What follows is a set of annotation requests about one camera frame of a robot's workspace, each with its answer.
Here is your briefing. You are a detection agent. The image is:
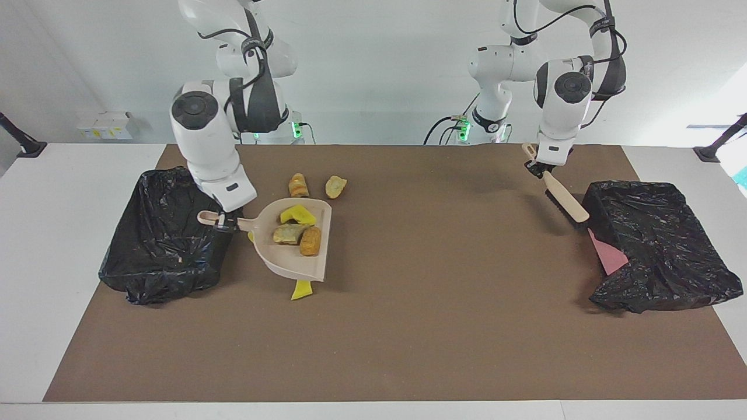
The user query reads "beige plastic dustpan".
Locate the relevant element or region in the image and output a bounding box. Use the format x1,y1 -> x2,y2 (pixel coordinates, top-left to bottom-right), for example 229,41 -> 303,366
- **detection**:
197,197 -> 333,283

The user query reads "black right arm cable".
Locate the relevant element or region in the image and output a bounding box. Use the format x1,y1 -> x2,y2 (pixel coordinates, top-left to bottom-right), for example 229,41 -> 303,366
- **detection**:
197,9 -> 270,91

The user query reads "black plastic trash bag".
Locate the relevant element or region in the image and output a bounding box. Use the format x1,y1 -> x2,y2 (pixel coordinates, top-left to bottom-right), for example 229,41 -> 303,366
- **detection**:
98,166 -> 236,306
578,180 -> 744,314

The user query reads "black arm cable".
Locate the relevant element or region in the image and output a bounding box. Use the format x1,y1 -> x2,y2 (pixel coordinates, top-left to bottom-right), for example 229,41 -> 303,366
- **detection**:
512,0 -> 629,126
197,9 -> 270,91

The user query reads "pink trash bin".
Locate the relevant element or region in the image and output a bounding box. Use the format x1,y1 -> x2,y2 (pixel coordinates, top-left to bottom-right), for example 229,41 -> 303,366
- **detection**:
587,227 -> 630,276

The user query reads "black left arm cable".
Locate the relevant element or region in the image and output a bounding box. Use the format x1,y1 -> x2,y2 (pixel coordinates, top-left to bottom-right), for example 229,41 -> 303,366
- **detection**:
512,0 -> 629,126

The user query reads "brown table mat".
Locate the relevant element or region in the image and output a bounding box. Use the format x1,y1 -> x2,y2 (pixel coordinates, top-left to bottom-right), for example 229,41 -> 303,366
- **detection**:
43,143 -> 747,403

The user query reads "white wall socket box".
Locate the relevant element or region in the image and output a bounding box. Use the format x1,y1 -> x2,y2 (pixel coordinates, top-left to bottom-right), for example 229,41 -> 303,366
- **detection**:
77,111 -> 141,141

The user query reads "pale crusty bread chunk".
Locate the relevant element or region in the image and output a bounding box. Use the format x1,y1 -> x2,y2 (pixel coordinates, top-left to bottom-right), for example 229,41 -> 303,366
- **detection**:
273,223 -> 310,246

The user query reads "brown fried croquette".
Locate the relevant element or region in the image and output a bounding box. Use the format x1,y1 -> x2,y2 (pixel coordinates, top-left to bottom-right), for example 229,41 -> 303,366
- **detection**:
300,226 -> 322,257

